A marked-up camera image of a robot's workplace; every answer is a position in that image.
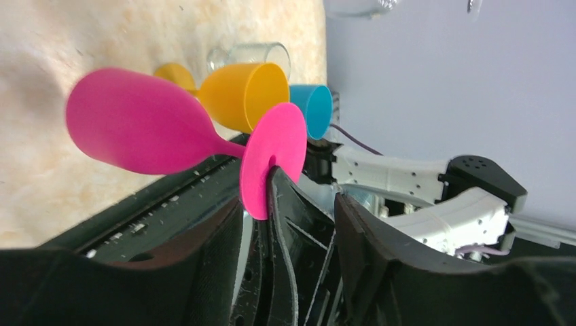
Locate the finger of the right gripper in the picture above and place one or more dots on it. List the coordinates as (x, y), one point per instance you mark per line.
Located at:
(292, 275)

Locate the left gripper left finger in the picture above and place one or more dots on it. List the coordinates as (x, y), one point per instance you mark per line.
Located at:
(188, 280)

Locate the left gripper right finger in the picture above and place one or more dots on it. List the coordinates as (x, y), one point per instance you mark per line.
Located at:
(391, 279)

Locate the magenta plastic goblet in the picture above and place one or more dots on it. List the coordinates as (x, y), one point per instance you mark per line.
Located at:
(150, 126)

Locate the tall clear flute glass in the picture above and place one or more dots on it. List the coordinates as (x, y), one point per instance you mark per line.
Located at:
(362, 9)

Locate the clear wine glass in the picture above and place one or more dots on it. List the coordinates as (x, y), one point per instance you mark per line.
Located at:
(473, 9)

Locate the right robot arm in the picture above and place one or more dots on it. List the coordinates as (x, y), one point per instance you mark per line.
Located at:
(462, 204)

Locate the small clear tumbler glass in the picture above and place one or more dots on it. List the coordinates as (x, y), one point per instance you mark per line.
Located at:
(274, 52)

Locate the blue plastic goblet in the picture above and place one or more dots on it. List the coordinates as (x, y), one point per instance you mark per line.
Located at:
(316, 104)

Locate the orange plastic goblet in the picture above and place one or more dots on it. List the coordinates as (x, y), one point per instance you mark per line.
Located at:
(236, 96)

